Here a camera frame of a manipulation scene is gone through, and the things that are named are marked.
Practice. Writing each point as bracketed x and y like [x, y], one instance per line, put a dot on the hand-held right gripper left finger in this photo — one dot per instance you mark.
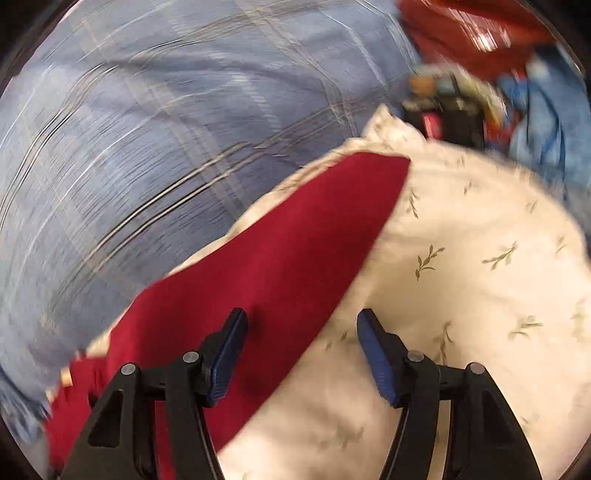
[225, 369]

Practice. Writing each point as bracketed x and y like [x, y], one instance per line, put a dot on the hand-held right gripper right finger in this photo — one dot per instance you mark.
[376, 364]

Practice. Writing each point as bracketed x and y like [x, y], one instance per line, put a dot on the dark red garment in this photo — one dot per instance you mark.
[286, 249]

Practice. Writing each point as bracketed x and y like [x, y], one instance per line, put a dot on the white leaf-print pillow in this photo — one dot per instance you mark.
[471, 286]

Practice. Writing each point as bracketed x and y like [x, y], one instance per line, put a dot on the blue plaid duvet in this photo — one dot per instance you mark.
[161, 120]

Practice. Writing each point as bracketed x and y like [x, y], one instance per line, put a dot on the dark mixed clutter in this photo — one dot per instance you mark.
[452, 110]

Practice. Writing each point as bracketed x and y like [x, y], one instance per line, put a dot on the light blue cloth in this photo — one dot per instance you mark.
[540, 124]

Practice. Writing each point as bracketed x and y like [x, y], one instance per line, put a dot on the red cloth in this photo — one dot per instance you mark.
[452, 32]

